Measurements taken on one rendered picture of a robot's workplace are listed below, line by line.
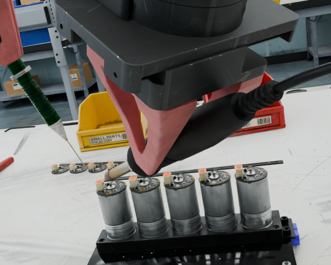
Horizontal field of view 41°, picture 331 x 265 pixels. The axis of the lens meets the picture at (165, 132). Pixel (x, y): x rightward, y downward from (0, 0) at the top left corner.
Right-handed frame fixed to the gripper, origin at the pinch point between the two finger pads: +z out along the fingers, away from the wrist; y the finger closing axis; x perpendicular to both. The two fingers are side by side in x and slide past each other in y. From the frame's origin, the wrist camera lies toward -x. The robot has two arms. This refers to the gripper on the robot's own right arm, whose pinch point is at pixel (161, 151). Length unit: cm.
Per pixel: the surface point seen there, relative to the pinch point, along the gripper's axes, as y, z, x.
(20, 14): -81, 108, -228
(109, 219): 0.5, 10.8, -4.5
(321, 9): -205, 77, -110
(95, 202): -3.6, 19.7, -13.1
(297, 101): -41.6, 20.9, -15.3
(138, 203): -1.5, 8.9, -3.3
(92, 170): -7.7, 23.4, -20.8
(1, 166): 0.1, 28.9, -32.6
